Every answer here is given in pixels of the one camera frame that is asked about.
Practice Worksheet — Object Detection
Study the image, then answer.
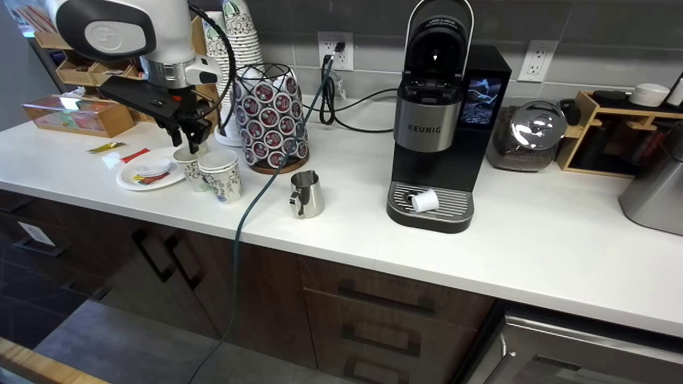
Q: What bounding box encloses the black power cable bundle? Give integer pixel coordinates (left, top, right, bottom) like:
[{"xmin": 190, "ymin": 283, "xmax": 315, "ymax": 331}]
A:
[{"xmin": 315, "ymin": 41, "xmax": 398, "ymax": 136}]

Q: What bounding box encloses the white plastic cup lid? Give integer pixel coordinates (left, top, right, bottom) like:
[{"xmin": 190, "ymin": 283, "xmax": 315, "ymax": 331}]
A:
[{"xmin": 135, "ymin": 160, "xmax": 175, "ymax": 179}]

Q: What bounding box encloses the patterned paper cup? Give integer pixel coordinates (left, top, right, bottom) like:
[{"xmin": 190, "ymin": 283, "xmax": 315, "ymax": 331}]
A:
[{"xmin": 170, "ymin": 144, "xmax": 213, "ymax": 193}]

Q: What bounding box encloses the red sauce packet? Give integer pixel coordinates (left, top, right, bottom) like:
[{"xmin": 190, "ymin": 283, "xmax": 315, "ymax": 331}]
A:
[{"xmin": 119, "ymin": 144, "xmax": 153, "ymax": 165}]

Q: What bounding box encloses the black cabinet door handle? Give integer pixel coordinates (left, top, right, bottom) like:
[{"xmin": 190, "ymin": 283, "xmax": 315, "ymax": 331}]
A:
[
  {"xmin": 165, "ymin": 232, "xmax": 207, "ymax": 291},
  {"xmin": 133, "ymin": 226, "xmax": 177, "ymax": 283}
]

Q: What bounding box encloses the wooden condiment bin organizer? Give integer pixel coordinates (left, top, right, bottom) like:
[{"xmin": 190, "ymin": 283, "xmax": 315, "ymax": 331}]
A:
[{"xmin": 30, "ymin": 5, "xmax": 221, "ymax": 139}]

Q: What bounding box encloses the coffee pod carousel rack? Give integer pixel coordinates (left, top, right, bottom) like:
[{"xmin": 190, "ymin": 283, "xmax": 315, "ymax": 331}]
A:
[{"xmin": 233, "ymin": 62, "xmax": 311, "ymax": 177}]

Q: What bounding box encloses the white cabinet label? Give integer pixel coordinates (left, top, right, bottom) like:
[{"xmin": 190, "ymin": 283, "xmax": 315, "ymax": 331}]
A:
[{"xmin": 14, "ymin": 219, "xmax": 57, "ymax": 249}]

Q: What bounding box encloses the dark wooden base cabinet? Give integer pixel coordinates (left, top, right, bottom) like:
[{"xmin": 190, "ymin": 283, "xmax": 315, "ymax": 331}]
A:
[{"xmin": 0, "ymin": 188, "xmax": 499, "ymax": 384}]

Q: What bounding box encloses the black silver Keurig machine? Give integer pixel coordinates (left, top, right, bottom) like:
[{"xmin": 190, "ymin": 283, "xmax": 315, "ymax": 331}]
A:
[{"xmin": 383, "ymin": 0, "xmax": 515, "ymax": 234}]

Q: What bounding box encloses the clear glass cup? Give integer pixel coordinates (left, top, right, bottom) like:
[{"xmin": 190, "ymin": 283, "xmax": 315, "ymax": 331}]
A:
[{"xmin": 198, "ymin": 146, "xmax": 244, "ymax": 204}]

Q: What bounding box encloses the light wooden board edge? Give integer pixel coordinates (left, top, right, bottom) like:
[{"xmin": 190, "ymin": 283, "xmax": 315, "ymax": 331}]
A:
[{"xmin": 0, "ymin": 335, "xmax": 110, "ymax": 384}]

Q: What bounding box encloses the wooden countertop rack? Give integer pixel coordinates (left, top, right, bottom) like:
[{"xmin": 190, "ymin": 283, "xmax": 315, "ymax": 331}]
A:
[{"xmin": 554, "ymin": 90, "xmax": 683, "ymax": 177}]

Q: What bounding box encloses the grey green hanging cable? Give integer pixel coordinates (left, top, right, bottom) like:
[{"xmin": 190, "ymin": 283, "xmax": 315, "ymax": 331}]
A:
[{"xmin": 186, "ymin": 165, "xmax": 283, "ymax": 384}]

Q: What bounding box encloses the silver metal cup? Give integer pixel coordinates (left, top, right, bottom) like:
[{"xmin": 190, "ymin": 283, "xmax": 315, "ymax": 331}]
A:
[{"xmin": 287, "ymin": 168, "xmax": 326, "ymax": 219}]

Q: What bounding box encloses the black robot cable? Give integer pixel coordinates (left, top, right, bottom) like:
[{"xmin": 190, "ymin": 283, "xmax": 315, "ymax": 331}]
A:
[{"xmin": 186, "ymin": 2, "xmax": 239, "ymax": 136}]

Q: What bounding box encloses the white paper plate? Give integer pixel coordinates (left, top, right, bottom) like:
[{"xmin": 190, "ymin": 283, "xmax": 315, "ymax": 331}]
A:
[{"xmin": 115, "ymin": 155, "xmax": 188, "ymax": 193}]

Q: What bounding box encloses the yellow sweetener packet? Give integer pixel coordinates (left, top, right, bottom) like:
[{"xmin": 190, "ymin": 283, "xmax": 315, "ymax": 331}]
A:
[{"xmin": 87, "ymin": 141, "xmax": 127, "ymax": 155}]

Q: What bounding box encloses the silver metal appliance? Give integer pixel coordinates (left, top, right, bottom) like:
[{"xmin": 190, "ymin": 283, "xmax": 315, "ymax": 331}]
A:
[{"xmin": 617, "ymin": 148, "xmax": 683, "ymax": 238}]

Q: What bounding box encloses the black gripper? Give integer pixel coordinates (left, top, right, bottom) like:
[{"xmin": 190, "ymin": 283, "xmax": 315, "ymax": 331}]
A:
[{"xmin": 155, "ymin": 82, "xmax": 216, "ymax": 155}]

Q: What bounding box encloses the white wall outlet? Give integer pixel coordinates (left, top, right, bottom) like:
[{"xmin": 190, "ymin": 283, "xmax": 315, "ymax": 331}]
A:
[
  {"xmin": 516, "ymin": 38, "xmax": 562, "ymax": 84},
  {"xmin": 315, "ymin": 30, "xmax": 356, "ymax": 72}
]

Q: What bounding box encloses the black drawer handle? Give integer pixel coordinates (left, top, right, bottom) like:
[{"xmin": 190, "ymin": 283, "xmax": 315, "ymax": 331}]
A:
[
  {"xmin": 335, "ymin": 282, "xmax": 438, "ymax": 316},
  {"xmin": 340, "ymin": 322, "xmax": 422, "ymax": 358}
]

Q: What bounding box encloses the round silver lidded container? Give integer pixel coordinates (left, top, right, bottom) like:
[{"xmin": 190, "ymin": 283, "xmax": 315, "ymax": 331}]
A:
[{"xmin": 487, "ymin": 97, "xmax": 569, "ymax": 174}]

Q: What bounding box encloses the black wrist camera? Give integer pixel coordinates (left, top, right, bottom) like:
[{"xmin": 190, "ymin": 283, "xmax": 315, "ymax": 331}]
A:
[{"xmin": 96, "ymin": 75, "xmax": 170, "ymax": 116}]

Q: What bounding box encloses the stainless steel dishwasher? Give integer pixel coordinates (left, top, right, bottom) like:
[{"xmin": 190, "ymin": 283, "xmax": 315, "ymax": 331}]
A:
[{"xmin": 465, "ymin": 303, "xmax": 683, "ymax": 384}]

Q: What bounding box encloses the wooden tea bag box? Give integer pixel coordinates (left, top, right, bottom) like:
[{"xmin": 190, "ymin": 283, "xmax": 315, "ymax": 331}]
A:
[{"xmin": 22, "ymin": 93, "xmax": 137, "ymax": 139}]

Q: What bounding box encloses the white coffee pod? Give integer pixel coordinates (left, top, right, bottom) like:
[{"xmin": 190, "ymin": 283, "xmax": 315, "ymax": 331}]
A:
[{"xmin": 408, "ymin": 188, "xmax": 441, "ymax": 214}]

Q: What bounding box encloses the white round bowl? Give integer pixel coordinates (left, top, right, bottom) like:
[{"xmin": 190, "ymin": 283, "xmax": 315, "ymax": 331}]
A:
[{"xmin": 628, "ymin": 80, "xmax": 673, "ymax": 108}]

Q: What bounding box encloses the tall paper cup stack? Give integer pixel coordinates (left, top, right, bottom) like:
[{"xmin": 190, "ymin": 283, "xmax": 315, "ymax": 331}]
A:
[{"xmin": 219, "ymin": 0, "xmax": 267, "ymax": 72}]

